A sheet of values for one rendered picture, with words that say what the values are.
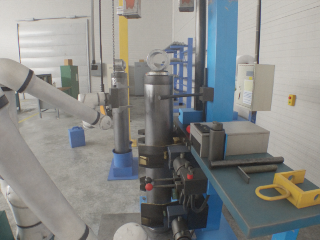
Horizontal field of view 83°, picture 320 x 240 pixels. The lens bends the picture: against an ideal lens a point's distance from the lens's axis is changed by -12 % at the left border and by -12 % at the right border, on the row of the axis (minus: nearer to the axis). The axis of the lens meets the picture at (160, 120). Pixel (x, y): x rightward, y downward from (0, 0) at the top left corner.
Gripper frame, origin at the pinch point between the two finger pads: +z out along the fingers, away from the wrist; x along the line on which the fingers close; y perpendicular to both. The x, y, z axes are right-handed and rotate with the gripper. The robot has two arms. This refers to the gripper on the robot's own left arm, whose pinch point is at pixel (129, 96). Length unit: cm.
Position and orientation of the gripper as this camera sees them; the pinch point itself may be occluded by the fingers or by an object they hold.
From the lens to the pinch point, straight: 140.8
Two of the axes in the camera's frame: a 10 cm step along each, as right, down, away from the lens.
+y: -4.7, -2.1, 8.6
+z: 8.8, -1.1, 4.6
